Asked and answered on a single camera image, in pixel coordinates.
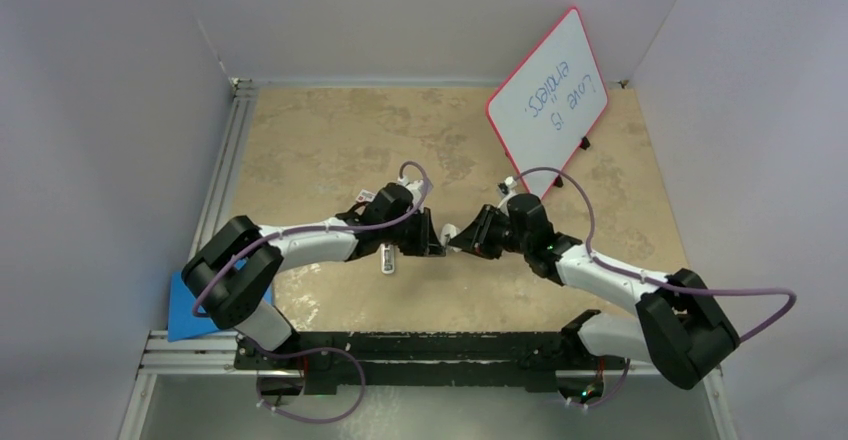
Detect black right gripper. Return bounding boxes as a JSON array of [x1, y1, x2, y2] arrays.
[[449, 205, 531, 261]]

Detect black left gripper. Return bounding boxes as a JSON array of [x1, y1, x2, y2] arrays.
[[380, 206, 442, 255]]

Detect white stapler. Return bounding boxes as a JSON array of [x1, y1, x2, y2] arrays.
[[439, 223, 458, 247], [380, 244, 396, 275]]

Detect red white staple box sleeve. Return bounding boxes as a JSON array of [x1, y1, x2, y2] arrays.
[[356, 189, 375, 203]]

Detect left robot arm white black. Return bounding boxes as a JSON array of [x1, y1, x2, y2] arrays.
[[180, 180, 445, 369]]

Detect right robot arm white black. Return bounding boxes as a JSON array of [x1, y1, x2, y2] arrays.
[[440, 194, 741, 390]]

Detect red framed whiteboard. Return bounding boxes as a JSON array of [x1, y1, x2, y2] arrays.
[[485, 7, 609, 197]]

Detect black whiteboard easel stand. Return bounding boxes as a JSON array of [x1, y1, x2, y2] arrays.
[[503, 136, 592, 189]]

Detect blue plastic board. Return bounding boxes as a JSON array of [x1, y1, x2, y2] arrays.
[[166, 259, 274, 344]]

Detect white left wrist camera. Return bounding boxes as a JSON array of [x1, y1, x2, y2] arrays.
[[397, 176, 432, 209]]

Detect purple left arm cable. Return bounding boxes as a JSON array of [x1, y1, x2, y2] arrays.
[[192, 161, 435, 425]]

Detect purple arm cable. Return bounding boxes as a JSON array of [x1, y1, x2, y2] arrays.
[[192, 161, 435, 425], [503, 167, 798, 412]]

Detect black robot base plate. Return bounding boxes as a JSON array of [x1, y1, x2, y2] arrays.
[[234, 329, 624, 395]]

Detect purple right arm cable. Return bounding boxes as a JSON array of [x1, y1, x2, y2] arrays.
[[503, 167, 798, 412]]

